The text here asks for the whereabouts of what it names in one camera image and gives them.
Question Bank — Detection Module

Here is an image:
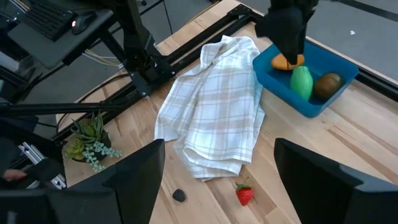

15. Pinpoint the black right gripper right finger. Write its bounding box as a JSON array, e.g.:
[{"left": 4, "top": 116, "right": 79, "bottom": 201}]
[{"left": 273, "top": 138, "right": 398, "bottom": 224}]

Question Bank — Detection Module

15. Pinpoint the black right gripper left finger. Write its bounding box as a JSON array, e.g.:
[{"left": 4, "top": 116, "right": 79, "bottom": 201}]
[{"left": 0, "top": 139, "right": 166, "bottom": 224}]

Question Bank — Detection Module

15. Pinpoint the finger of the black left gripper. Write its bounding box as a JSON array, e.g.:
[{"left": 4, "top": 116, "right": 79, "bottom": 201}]
[
  {"left": 254, "top": 6, "right": 296, "bottom": 65},
  {"left": 292, "top": 9, "right": 312, "bottom": 65}
]

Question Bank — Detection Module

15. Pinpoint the orange toy fruit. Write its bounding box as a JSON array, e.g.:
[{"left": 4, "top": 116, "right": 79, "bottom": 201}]
[{"left": 271, "top": 52, "right": 305, "bottom": 71}]

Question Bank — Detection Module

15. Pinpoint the green ridged toy fruit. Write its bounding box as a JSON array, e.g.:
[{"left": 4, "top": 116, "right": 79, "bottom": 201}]
[{"left": 290, "top": 65, "right": 314, "bottom": 101}]

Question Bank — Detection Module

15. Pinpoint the black toy blackberry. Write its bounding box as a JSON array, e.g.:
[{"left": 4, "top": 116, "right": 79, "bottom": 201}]
[{"left": 172, "top": 189, "right": 187, "bottom": 203}]

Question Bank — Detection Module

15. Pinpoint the brown toy kiwi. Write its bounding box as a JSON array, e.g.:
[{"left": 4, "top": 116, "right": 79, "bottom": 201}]
[{"left": 313, "top": 72, "right": 343, "bottom": 101}]

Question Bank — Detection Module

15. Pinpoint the red toy strawberry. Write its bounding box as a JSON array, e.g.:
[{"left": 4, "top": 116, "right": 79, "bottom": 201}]
[{"left": 235, "top": 177, "right": 254, "bottom": 207}]

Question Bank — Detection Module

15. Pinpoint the teal plastic tupperware container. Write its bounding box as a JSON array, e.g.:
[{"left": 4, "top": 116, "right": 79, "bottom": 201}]
[{"left": 252, "top": 40, "right": 360, "bottom": 118}]

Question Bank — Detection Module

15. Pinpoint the small potted succulent plant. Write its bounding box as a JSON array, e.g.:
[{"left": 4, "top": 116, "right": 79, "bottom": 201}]
[{"left": 62, "top": 110, "right": 124, "bottom": 174}]

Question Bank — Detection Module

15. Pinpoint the white plaid dish towel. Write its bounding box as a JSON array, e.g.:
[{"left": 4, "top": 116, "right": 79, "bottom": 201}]
[{"left": 154, "top": 35, "right": 266, "bottom": 182}]

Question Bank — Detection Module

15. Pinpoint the black slanted support beam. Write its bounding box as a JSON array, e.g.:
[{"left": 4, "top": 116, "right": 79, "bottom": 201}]
[{"left": 0, "top": 102, "right": 131, "bottom": 116}]

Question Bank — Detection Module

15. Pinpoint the person's hand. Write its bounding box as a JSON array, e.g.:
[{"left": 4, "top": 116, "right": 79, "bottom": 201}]
[{"left": 2, "top": 169, "right": 28, "bottom": 182}]

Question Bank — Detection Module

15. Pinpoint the grey side desk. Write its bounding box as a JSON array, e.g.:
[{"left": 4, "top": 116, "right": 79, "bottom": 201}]
[{"left": 7, "top": 0, "right": 114, "bottom": 70}]

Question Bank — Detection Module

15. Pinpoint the black lit computer mouse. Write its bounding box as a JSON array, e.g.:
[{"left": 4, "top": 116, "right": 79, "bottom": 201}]
[{"left": 71, "top": 11, "right": 98, "bottom": 35}]

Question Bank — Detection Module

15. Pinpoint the black computer keyboard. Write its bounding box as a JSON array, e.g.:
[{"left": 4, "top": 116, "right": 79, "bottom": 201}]
[{"left": 23, "top": 0, "right": 75, "bottom": 42}]

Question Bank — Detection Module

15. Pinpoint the black aluminium table frame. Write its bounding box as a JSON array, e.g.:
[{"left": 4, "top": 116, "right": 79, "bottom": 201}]
[{"left": 52, "top": 4, "right": 398, "bottom": 144}]

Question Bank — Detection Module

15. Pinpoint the silver aluminium bracket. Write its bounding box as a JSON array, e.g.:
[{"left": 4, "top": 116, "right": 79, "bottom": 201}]
[{"left": 18, "top": 141, "right": 68, "bottom": 190}]

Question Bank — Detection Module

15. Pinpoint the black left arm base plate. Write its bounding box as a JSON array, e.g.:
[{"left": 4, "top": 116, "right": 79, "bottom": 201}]
[{"left": 129, "top": 67, "right": 177, "bottom": 98}]

